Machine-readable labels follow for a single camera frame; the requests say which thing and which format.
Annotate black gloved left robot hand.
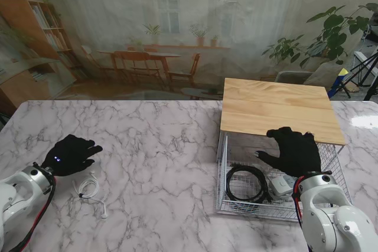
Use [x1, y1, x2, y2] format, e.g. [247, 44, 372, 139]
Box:
[40, 134, 103, 178]

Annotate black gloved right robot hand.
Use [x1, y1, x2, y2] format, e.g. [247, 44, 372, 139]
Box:
[254, 127, 322, 178]

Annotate white power strip with cord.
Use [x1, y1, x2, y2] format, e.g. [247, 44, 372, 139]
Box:
[267, 174, 296, 197]

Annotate white wired earphones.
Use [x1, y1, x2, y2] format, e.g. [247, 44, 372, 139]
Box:
[71, 170, 109, 220]

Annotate black cable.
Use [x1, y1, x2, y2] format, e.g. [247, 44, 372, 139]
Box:
[225, 162, 273, 205]

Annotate white wire mesh drawer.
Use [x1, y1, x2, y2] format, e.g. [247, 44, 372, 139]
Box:
[215, 139, 353, 222]

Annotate yellow and blue object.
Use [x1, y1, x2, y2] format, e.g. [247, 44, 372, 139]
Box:
[326, 67, 352, 99]

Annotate black tripod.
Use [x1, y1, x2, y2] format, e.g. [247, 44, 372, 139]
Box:
[350, 44, 378, 101]

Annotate printed room scene backdrop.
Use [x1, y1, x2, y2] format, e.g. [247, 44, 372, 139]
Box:
[0, 0, 378, 101]

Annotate right arm red black cables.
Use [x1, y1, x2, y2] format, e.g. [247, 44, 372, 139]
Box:
[291, 176, 314, 252]

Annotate arm red black cables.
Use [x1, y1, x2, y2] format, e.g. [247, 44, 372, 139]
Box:
[8, 175, 57, 252]
[291, 176, 314, 252]

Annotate left arm red black cables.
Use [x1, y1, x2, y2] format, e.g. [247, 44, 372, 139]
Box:
[8, 175, 57, 252]

